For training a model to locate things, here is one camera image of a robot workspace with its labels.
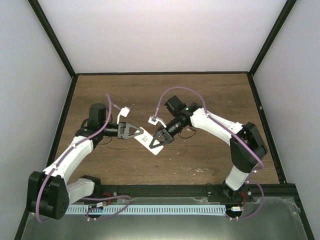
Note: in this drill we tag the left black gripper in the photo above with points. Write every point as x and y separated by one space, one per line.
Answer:
126 125

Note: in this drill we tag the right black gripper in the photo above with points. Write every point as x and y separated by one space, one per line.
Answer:
164 135

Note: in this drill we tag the white remote control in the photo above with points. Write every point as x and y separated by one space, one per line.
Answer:
145 140

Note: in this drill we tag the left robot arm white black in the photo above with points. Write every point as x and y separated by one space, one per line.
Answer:
49 194

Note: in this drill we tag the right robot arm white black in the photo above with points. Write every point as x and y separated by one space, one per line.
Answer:
247 147

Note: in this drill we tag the metal front plate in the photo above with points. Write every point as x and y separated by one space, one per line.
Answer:
274 218

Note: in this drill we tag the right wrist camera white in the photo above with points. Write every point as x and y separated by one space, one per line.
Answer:
154 120

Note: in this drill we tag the light blue slotted cable duct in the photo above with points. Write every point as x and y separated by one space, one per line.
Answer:
203 210

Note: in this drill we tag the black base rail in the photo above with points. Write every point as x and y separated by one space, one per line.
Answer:
213 192

